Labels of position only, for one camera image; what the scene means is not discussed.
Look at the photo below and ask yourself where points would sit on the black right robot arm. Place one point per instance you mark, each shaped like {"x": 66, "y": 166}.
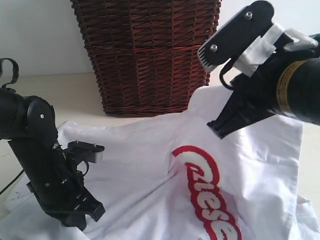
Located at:
{"x": 290, "y": 89}

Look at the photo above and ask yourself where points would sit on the dark brown wicker basket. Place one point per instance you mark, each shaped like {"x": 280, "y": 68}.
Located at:
{"x": 144, "y": 53}

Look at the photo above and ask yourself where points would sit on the white t-shirt red lettering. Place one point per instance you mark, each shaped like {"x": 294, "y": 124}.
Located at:
{"x": 171, "y": 178}

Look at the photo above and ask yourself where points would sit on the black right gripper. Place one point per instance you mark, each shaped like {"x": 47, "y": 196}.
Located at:
{"x": 253, "y": 100}

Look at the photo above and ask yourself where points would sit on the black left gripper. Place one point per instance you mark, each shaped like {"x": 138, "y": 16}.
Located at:
{"x": 58, "y": 187}

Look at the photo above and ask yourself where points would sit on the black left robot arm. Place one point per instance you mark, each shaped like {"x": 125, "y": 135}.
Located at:
{"x": 28, "y": 124}

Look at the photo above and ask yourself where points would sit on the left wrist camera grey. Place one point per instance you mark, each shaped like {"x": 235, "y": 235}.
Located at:
{"x": 79, "y": 151}

